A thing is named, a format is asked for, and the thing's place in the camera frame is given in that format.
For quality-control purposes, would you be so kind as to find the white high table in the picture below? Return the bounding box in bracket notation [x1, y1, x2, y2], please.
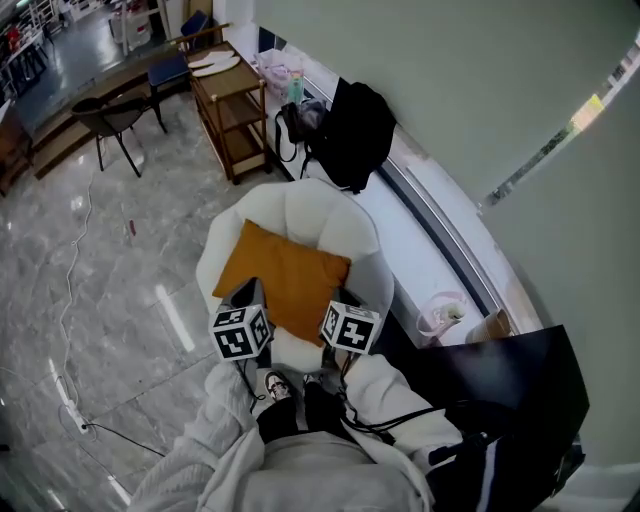
[108, 0, 169, 57]

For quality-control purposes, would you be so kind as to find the pale roller blind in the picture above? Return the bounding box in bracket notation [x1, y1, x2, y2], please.
[482, 84, 640, 466]
[254, 0, 640, 201]

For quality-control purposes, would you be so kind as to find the pastel green bottle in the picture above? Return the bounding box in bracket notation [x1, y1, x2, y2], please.
[286, 69, 306, 104]

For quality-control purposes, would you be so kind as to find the dark grey chair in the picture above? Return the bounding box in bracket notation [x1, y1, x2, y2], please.
[70, 94, 151, 179]

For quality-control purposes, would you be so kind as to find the white floor cable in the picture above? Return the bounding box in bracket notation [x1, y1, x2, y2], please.
[56, 171, 97, 396]

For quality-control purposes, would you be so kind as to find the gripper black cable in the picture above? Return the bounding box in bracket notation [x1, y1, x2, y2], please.
[338, 349, 447, 447]
[236, 358, 267, 402]

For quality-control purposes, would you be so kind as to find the black legged table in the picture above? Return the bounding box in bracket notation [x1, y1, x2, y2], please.
[0, 24, 54, 99]

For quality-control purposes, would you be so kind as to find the person's torso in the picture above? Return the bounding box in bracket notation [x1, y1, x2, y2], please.
[129, 429, 436, 512]

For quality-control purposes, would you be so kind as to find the wooden shelf rack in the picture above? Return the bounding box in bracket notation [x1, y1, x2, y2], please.
[187, 42, 274, 186]

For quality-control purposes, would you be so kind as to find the person's right leg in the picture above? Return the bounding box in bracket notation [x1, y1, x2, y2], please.
[302, 382, 352, 437]

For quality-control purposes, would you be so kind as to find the person's left shoe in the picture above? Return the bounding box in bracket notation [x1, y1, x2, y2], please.
[263, 370, 294, 403]

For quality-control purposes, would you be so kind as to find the blue cushioned stool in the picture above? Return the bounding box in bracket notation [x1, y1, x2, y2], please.
[147, 53, 192, 134]

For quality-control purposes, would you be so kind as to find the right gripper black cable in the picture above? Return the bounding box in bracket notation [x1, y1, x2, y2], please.
[338, 349, 447, 447]

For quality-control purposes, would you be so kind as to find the person's leg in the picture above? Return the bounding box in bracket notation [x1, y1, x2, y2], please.
[256, 397, 302, 445]
[302, 382, 352, 437]

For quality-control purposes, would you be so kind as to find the wooden step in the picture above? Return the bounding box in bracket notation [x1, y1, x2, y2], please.
[29, 52, 195, 181]

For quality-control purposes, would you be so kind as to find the white window sill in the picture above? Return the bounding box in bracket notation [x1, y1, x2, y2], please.
[234, 39, 546, 349]

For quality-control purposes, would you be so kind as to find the white power strip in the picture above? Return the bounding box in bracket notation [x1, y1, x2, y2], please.
[56, 383, 90, 435]

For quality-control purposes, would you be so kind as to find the black equipment bag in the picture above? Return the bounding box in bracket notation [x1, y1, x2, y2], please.
[424, 402, 587, 512]

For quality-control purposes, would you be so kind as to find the person's right forearm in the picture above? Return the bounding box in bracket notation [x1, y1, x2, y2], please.
[343, 352, 464, 454]

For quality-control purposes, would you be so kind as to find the black backpack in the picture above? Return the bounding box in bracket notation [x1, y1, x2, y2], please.
[299, 77, 399, 195]

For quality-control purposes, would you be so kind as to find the person's left forearm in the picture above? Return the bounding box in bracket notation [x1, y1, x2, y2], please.
[172, 362, 266, 481]

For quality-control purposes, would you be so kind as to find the black floor cable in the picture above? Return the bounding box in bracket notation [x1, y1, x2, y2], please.
[81, 421, 167, 460]

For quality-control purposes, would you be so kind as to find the black side table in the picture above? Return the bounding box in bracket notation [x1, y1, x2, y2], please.
[384, 324, 591, 451]

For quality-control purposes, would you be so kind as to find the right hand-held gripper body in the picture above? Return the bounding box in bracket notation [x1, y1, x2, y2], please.
[319, 287, 385, 374]

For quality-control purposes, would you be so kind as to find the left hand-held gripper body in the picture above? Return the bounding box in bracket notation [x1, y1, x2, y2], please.
[208, 277, 275, 371]

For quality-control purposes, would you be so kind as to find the dark grey handbag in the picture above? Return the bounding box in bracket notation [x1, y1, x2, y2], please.
[273, 97, 329, 164]

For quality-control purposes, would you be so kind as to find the orange square cushion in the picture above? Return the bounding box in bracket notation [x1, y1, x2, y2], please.
[212, 218, 352, 349]

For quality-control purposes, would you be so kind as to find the white round armchair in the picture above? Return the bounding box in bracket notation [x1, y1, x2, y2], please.
[194, 178, 396, 374]

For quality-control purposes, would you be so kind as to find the person's left leg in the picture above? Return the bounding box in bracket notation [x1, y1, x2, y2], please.
[256, 397, 302, 445]

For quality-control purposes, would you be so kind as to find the white oval board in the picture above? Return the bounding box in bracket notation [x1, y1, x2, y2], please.
[187, 47, 236, 69]
[192, 55, 242, 78]

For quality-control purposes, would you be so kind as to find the clear plastic bag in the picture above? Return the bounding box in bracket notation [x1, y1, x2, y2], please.
[253, 48, 306, 104]

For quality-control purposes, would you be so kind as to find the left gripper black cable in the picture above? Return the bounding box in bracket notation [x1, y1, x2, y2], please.
[236, 358, 267, 402]

